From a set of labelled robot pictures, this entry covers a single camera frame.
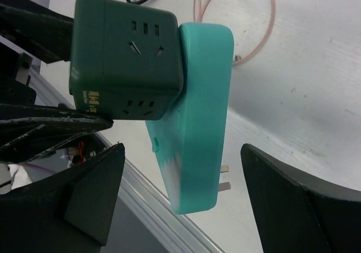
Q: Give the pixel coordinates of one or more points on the dark green cube socket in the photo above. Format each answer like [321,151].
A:
[125,60]

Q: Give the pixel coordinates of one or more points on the teal triangular power socket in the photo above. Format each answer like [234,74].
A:
[188,140]

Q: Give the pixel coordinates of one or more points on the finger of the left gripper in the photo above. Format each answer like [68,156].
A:
[32,132]
[43,33]

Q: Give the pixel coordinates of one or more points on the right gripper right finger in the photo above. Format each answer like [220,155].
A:
[296,211]

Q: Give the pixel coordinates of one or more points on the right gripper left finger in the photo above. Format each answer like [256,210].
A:
[70,211]

